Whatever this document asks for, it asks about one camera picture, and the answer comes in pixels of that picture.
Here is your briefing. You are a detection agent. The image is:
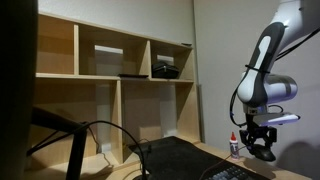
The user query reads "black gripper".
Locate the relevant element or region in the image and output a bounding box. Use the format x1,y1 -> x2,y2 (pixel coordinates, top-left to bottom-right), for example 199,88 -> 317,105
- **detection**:
239,114 -> 277,155

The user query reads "black computer mouse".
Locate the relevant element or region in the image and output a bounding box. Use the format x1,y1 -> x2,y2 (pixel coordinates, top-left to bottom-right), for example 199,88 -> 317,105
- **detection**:
251,144 -> 276,162

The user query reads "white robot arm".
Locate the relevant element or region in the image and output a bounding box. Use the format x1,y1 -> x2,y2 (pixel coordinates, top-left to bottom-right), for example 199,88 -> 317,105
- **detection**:
237,0 -> 320,161

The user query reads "grey mechanical keyboard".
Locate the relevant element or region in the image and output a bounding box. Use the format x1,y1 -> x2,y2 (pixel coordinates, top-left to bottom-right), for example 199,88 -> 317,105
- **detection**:
203,166 -> 264,180

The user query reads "white glue bottle red cap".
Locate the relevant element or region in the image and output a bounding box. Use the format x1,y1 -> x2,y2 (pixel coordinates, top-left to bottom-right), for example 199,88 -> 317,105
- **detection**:
229,133 -> 239,160

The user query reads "black desk mat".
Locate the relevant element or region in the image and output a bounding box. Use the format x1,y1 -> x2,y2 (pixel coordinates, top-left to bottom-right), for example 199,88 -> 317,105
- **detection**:
128,135 -> 271,180

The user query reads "wooden shelf unit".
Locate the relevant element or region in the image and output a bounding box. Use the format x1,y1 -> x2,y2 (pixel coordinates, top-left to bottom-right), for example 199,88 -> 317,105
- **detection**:
34,13 -> 200,166

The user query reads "flat black item on shelf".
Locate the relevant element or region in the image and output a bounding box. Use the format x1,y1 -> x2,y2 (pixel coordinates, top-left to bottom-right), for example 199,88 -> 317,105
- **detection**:
118,74 -> 149,79

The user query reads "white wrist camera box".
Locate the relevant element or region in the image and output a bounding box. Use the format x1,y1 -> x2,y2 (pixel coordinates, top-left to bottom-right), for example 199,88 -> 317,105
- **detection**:
253,112 -> 300,127

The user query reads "black mouse cable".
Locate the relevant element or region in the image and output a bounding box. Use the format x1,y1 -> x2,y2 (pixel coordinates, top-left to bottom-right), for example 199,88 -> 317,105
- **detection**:
198,144 -> 252,180

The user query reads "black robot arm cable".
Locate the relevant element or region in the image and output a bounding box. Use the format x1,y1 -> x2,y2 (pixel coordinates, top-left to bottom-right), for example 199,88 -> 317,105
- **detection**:
229,26 -> 320,128

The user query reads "black stand cable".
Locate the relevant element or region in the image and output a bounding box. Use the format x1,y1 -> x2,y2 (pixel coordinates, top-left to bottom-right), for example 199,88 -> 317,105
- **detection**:
84,120 -> 149,180

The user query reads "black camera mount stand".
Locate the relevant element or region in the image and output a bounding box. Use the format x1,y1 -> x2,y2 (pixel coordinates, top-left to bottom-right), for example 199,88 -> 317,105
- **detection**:
26,107 -> 87,180

